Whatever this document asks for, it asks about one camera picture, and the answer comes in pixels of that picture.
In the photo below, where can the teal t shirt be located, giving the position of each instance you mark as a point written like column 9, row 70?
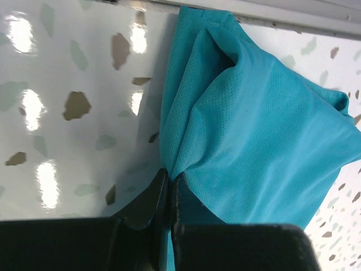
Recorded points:
column 265, row 124

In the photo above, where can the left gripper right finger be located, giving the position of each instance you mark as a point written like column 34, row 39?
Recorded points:
column 202, row 241

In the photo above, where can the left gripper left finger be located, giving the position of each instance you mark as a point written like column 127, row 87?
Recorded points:
column 134, row 238

